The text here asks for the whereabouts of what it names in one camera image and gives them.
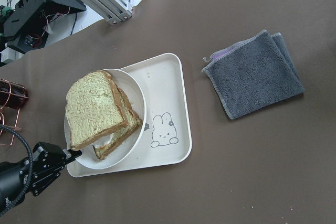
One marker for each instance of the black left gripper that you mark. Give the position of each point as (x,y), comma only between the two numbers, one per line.
(17,179)

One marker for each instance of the bread slice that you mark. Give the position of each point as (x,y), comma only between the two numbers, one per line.
(94,109)
(122,134)

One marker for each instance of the white oval plate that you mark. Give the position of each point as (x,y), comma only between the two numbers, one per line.
(136,97)

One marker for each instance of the cream rabbit tray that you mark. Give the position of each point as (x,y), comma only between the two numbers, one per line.
(166,138)

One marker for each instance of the fried egg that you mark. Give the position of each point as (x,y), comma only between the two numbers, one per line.
(103,141)

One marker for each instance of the grey folded cloth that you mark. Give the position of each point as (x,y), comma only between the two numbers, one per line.
(253,73)

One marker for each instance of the copper wire bottle rack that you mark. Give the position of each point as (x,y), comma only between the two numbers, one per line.
(13,97)

